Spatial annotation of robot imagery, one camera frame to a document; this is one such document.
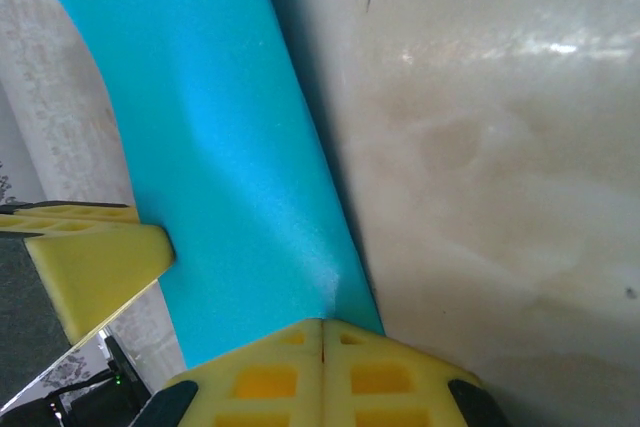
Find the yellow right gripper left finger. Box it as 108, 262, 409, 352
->
132, 319, 324, 427

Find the blue paper sheet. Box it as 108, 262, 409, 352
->
24, 0, 387, 371

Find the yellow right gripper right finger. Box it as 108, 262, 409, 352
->
322, 319, 511, 427

